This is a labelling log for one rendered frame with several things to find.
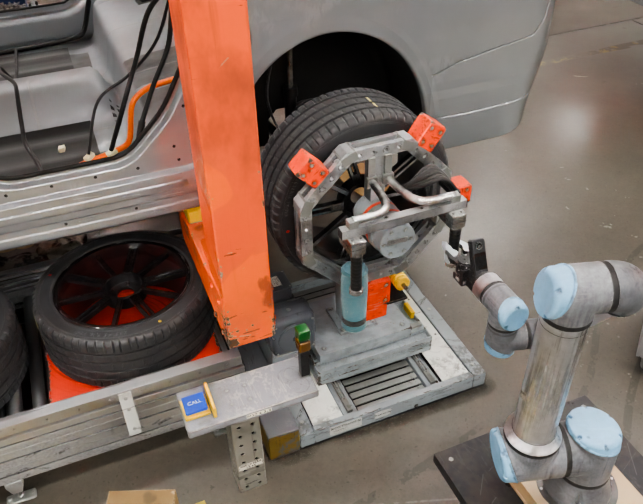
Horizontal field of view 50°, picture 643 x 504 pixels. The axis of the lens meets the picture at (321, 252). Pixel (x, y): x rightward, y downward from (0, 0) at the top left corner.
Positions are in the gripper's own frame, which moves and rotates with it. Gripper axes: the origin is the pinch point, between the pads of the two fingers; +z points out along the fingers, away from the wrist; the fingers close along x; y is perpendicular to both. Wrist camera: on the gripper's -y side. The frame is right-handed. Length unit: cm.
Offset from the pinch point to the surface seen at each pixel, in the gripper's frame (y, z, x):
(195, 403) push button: 35, -2, -89
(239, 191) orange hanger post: -29, 12, -64
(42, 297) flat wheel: 32, 66, -129
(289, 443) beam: 77, 2, -58
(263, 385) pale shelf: 38, -1, -66
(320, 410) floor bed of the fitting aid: 75, 10, -42
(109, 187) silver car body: -8, 64, -96
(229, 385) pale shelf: 38, 3, -76
